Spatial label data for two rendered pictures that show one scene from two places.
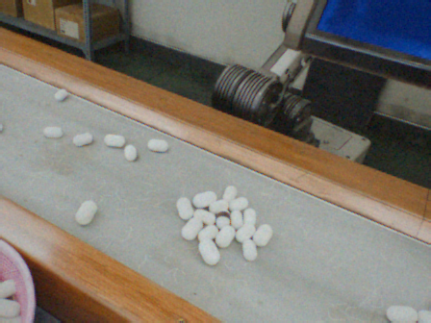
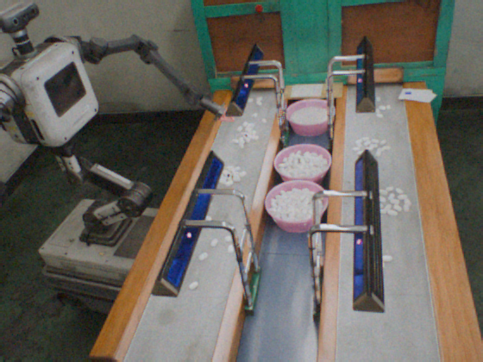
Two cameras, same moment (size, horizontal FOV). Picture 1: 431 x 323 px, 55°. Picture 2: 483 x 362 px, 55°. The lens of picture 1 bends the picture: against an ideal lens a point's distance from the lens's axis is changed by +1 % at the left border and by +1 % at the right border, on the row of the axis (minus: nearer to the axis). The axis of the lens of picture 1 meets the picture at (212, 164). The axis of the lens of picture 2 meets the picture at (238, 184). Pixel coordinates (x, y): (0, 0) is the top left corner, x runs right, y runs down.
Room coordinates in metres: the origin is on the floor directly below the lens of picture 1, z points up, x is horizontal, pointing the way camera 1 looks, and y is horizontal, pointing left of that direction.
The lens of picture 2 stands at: (0.56, 1.72, 2.08)
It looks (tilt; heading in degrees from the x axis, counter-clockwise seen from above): 38 degrees down; 264
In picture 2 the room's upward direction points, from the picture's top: 11 degrees counter-clockwise
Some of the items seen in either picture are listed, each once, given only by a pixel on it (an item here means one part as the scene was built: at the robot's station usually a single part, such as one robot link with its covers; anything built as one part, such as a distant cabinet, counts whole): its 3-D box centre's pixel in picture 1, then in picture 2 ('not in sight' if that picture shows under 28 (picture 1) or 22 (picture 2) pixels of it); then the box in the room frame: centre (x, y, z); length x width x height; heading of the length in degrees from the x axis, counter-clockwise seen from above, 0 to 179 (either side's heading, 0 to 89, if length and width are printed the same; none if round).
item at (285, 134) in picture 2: not in sight; (266, 108); (0.16, -0.30, 0.90); 0.20 x 0.19 x 0.45; 66
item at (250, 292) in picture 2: not in sight; (223, 252); (0.55, 0.59, 0.90); 0.20 x 0.19 x 0.45; 66
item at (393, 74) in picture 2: not in sight; (374, 75); (-0.52, -0.49, 0.83); 0.30 x 0.06 x 0.07; 156
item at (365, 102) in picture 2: not in sight; (365, 71); (-0.29, -0.11, 1.08); 0.62 x 0.08 x 0.07; 66
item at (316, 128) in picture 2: not in sight; (310, 118); (-0.10, -0.38, 0.72); 0.27 x 0.27 x 0.10
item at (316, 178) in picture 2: not in sight; (303, 168); (0.08, 0.02, 0.72); 0.27 x 0.27 x 0.10
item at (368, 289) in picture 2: not in sight; (366, 218); (0.11, 0.78, 1.08); 0.62 x 0.08 x 0.07; 66
